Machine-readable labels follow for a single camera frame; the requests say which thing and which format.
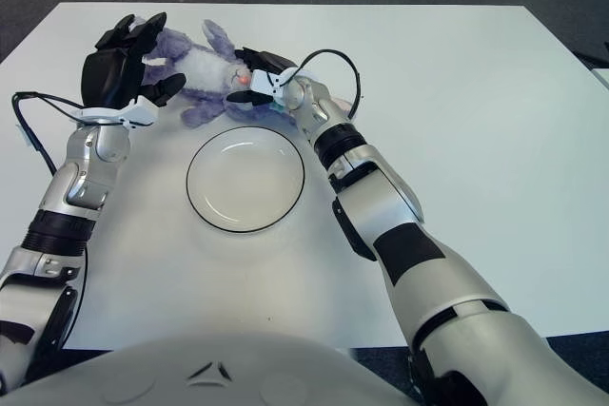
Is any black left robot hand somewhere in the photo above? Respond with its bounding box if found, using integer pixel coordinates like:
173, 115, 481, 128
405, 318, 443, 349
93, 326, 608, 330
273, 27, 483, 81
73, 11, 187, 130

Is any white plate with black rim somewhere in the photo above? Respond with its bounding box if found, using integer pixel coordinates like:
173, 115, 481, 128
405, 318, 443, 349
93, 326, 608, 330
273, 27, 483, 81
186, 126, 305, 236

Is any grey robot torso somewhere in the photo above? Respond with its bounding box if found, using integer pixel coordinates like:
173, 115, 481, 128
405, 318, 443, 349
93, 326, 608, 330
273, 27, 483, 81
0, 329, 429, 406

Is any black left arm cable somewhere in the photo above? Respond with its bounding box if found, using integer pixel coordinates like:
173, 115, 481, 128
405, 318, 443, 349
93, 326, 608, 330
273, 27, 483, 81
11, 90, 91, 348

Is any black perforated bracket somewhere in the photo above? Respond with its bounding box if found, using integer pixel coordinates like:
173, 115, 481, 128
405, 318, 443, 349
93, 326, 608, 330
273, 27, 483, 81
407, 353, 429, 397

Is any purple plush bunny doll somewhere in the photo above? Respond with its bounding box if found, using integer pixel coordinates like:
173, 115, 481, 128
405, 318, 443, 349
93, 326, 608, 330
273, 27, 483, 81
132, 15, 357, 130

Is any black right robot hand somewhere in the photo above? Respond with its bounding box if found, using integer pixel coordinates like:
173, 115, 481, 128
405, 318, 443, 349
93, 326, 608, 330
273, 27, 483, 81
226, 47, 299, 106

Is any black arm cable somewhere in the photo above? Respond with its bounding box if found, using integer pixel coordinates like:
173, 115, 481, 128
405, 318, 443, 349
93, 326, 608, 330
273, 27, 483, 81
299, 48, 363, 118
11, 90, 91, 348

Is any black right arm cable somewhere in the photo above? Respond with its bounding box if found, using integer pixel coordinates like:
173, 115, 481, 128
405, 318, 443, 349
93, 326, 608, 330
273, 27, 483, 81
299, 48, 363, 118

